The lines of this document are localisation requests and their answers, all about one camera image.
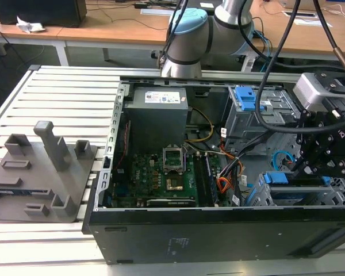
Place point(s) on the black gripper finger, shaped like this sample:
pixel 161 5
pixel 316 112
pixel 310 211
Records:
pixel 330 166
pixel 304 135

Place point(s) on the hard disk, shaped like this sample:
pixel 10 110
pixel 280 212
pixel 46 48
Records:
pixel 277 179

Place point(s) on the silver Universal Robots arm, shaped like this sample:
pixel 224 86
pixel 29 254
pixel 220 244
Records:
pixel 187 43

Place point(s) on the grey metal disk bay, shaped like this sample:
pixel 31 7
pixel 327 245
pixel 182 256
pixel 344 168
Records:
pixel 302 188

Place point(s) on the grey metal drive cage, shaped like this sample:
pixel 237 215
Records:
pixel 241 126

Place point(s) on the blue plastic drive latch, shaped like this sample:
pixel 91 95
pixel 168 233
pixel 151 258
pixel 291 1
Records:
pixel 247 99

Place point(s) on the flat white paper sheet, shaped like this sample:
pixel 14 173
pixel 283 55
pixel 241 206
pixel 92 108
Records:
pixel 307 22

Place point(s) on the thin metal locking lever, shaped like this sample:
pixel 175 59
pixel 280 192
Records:
pixel 184 161

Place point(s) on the black open PC case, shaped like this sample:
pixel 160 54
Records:
pixel 218 238

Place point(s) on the CPU socket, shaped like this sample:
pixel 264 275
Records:
pixel 174 184

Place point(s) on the grey power supply unit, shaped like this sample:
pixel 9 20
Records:
pixel 155 123

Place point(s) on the green motherboard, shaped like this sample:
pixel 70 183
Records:
pixel 143 178

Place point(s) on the wooden desk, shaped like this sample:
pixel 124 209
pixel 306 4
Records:
pixel 103 26

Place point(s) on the grey parts rack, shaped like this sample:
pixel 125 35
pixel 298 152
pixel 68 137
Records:
pixel 31 172

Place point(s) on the black box on desk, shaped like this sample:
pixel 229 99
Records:
pixel 40 11

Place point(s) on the crumpled white paper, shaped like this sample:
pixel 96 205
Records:
pixel 28 26

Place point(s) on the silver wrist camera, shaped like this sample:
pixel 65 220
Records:
pixel 307 89

